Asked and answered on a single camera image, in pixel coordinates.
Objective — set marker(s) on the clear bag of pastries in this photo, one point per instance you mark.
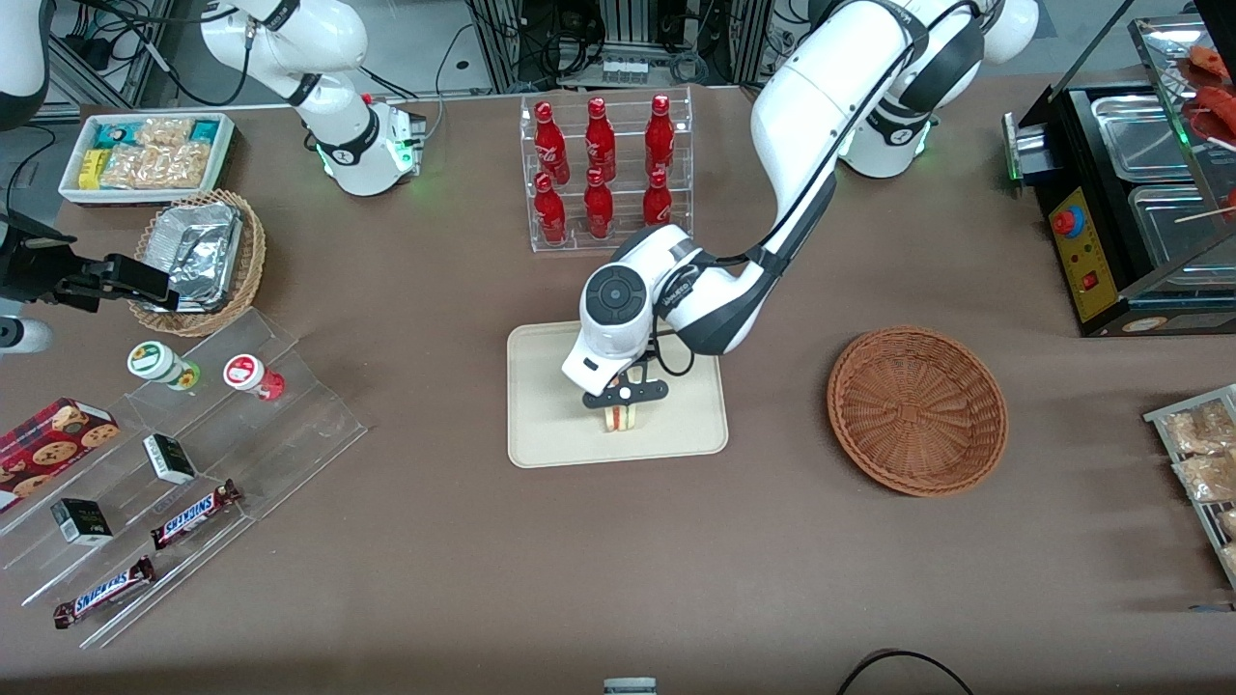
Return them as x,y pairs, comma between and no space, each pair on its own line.
1209,478
1202,430

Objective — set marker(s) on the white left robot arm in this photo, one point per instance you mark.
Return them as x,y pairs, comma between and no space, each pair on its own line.
811,106

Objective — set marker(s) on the white power strip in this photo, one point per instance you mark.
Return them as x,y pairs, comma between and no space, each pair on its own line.
623,71

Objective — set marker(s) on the large clear snack bag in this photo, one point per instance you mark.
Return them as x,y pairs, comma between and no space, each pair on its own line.
154,166

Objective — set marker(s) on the red cookie box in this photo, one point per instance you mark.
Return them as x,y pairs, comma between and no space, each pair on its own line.
48,449

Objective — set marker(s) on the triangular sandwich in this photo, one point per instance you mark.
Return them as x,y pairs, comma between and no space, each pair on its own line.
623,419

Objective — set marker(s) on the white snack bin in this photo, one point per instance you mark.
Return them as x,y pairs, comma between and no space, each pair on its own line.
70,188

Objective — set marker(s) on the red cola bottle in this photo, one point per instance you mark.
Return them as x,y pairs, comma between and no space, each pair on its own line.
598,210
660,140
600,143
657,205
550,145
549,212

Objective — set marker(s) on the black hot food appliance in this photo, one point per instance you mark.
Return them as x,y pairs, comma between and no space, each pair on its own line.
1091,241

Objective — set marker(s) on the beige plastic tray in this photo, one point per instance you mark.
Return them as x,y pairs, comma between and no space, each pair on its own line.
550,425

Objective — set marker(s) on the snickers chocolate bar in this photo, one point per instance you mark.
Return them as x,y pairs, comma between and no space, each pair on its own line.
104,591
193,514

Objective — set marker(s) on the aluminium frame rack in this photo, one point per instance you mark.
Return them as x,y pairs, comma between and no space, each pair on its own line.
628,24

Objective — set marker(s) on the yellow snack packet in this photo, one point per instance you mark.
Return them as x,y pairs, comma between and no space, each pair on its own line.
91,168

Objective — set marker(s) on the red lid yogurt cup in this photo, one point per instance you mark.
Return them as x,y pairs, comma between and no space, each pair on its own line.
246,373

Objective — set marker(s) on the silver foil container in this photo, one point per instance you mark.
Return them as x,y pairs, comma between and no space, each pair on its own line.
198,251

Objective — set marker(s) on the teal snack packet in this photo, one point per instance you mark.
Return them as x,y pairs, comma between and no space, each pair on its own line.
206,131
113,132

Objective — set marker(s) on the small black box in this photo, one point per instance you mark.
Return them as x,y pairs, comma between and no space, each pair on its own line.
82,521
169,458

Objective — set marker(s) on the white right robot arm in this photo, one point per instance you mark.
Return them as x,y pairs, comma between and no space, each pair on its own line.
338,39

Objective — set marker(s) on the small clear snack bag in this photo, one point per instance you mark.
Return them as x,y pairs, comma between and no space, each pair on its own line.
164,131

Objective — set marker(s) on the clear acrylic bottle rack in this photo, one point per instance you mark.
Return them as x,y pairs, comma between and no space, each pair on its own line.
628,97

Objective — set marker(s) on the small grey device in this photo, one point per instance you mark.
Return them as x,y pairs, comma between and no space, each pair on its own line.
630,686

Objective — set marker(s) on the clear acrylic stepped shelf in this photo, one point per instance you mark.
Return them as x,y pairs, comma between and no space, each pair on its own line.
290,434

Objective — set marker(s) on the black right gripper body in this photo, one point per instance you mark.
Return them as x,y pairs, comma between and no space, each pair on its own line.
37,269

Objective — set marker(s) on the red sausage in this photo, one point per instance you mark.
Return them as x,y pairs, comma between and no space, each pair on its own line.
1215,114
1212,63

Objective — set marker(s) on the light wicker basket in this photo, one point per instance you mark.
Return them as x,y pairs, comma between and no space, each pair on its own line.
253,261

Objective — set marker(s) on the brown wicker basket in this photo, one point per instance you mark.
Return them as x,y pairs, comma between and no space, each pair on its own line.
917,410

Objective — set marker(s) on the green lid yogurt cup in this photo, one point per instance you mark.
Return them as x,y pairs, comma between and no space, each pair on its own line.
154,362

